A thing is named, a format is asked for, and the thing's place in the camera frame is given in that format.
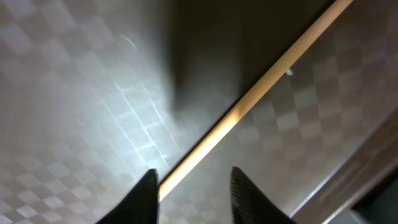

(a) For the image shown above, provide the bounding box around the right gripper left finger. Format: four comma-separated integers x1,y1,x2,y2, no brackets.
96,169,159,224

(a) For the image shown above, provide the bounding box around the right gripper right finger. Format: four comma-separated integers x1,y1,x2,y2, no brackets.
229,167,295,224

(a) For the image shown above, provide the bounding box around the wooden chopstick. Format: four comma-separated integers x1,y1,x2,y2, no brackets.
158,0,352,200

